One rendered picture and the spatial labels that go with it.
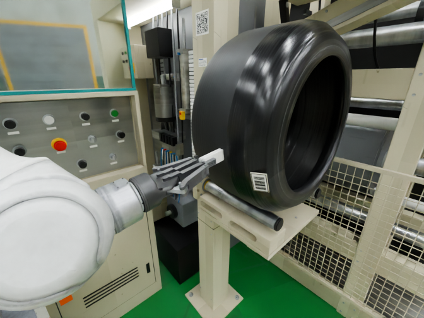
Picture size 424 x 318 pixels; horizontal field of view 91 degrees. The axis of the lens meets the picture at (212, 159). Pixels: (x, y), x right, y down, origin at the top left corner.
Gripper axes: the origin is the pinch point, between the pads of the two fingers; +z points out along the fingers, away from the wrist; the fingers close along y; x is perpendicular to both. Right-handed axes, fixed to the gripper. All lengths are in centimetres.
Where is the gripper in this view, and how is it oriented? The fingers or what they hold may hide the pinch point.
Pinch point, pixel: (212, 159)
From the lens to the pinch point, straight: 52.2
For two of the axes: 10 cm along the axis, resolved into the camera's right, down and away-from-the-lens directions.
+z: 7.4, -3.7, 5.6
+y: -6.6, -2.7, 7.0
